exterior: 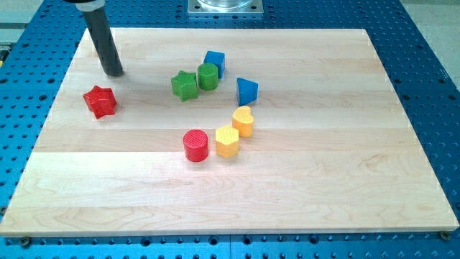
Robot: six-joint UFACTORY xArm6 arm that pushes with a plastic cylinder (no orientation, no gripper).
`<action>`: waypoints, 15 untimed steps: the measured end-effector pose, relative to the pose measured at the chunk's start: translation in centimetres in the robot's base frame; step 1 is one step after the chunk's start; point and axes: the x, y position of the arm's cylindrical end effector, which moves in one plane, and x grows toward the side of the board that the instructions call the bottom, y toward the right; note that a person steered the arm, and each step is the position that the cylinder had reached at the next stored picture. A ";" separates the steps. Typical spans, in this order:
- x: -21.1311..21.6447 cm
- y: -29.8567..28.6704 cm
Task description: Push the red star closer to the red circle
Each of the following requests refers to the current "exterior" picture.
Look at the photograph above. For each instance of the green star block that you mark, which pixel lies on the green star block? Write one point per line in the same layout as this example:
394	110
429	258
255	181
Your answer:
184	85

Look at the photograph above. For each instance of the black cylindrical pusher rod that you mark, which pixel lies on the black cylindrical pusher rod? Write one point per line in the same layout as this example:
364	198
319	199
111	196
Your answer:
100	32

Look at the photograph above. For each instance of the yellow hexagon block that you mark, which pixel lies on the yellow hexagon block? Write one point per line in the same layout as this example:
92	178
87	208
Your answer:
227	141

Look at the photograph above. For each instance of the wooden board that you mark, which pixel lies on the wooden board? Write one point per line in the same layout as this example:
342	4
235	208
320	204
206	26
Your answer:
332	149

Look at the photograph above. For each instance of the green cylinder block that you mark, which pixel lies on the green cylinder block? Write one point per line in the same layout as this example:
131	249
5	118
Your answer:
208	76

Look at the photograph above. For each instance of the red star block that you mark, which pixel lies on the red star block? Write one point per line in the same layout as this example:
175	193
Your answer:
100	101

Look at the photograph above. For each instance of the red cylinder block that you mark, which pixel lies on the red cylinder block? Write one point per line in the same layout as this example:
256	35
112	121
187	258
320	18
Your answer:
195	144

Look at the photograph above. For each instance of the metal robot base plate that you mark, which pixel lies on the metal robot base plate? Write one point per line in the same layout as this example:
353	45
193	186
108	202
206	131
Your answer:
221	7

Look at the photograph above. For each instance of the yellow heart block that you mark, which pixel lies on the yellow heart block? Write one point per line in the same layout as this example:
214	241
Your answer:
243	121

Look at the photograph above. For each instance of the blue cube block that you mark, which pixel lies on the blue cube block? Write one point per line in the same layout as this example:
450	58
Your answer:
218	59

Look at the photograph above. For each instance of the blue triangle block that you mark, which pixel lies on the blue triangle block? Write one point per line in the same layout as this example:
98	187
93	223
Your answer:
246	91

